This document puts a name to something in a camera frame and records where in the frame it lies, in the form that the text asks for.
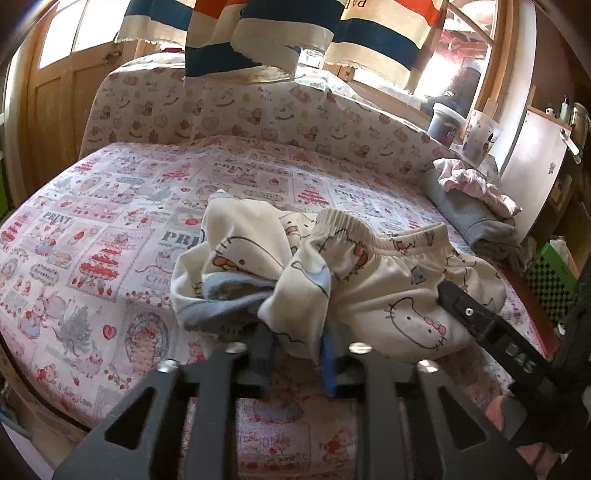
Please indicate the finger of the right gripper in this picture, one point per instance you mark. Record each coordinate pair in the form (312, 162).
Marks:
(504, 343)

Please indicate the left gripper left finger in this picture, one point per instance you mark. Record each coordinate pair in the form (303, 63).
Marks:
(180, 420)

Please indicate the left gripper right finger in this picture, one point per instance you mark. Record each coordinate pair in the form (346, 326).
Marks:
(412, 421)

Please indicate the white Hello Kitty pants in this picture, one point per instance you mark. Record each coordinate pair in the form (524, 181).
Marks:
(295, 272)

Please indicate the green checkered box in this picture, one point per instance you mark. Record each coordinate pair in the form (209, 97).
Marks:
(552, 283)

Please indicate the folded grey garment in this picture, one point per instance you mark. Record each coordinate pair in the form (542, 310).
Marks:
(481, 230)

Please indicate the folded pink garment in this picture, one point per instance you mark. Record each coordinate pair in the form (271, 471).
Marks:
(455, 176)

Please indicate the white cabinet side panel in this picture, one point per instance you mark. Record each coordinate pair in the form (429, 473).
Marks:
(534, 165)

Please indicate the pink print bed sheet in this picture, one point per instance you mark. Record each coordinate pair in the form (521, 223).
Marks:
(86, 263)

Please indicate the grey lidded jar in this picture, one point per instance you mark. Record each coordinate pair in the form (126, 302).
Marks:
(445, 125)

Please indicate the baby bear patterned headboard cover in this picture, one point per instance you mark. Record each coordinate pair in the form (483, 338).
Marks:
(147, 100)

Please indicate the wooden door with window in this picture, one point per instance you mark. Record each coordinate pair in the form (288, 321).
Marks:
(51, 83)

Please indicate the striped hanging curtain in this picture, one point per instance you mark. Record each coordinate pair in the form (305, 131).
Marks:
(260, 41)

